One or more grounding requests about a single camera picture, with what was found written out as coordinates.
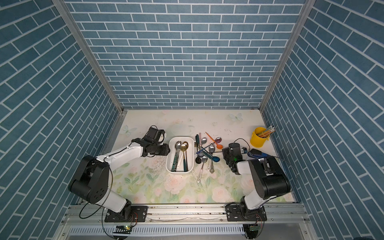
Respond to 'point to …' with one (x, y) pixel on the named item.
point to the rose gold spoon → (186, 144)
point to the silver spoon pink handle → (202, 141)
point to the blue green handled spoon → (214, 158)
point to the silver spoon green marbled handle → (177, 147)
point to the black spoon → (198, 160)
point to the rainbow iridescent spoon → (217, 140)
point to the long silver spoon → (204, 159)
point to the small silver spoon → (211, 148)
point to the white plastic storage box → (180, 158)
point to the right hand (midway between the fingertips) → (223, 148)
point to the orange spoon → (218, 146)
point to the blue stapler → (256, 154)
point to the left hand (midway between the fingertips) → (170, 150)
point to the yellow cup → (256, 141)
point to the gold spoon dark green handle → (183, 147)
